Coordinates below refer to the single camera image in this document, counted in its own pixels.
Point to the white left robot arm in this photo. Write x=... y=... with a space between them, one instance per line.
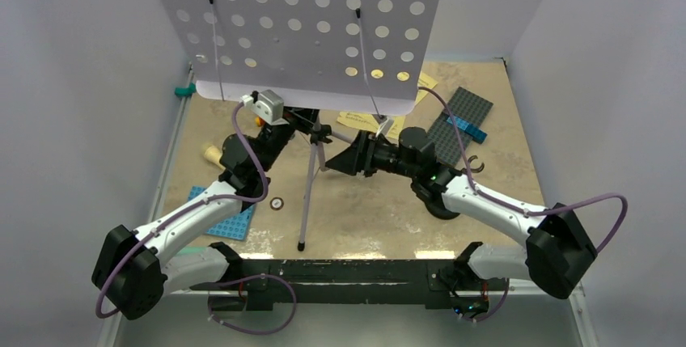
x=138 y=268

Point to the lilac tripod music stand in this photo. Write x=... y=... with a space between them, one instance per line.
x=337 y=55

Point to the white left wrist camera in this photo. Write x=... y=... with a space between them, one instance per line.
x=267 y=105

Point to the black desktop microphone stand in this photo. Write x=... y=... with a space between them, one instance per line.
x=445 y=190

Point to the poker chip front left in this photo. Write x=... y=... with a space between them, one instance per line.
x=276 y=203

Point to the teal plastic clip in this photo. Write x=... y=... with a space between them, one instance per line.
x=185 y=92

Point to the light blue studded baseplate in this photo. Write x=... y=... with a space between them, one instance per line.
x=225 y=221

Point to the black front mounting rail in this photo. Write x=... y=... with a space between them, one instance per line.
x=433 y=284

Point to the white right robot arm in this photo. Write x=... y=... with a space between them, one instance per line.
x=552 y=249

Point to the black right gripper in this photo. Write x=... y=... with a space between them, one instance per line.
x=358 y=156

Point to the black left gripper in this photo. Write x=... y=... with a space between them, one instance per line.
x=298 y=120

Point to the colourful toy brick car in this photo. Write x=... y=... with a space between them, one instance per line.
x=259 y=121

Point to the aluminium left frame rail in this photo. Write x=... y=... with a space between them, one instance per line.
x=112 y=326

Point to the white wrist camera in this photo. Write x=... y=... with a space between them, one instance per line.
x=267 y=105
x=385 y=124

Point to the cream yellow microphone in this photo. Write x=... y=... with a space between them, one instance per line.
x=212 y=154

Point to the yellow sheet music page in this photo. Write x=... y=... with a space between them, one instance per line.
x=367 y=122
x=426 y=81

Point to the blue brick on baseplate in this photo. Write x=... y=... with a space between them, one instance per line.
x=468 y=128

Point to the dark grey studded baseplate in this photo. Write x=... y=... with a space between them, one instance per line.
x=469 y=112

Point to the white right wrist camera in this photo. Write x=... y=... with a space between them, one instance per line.
x=385 y=124

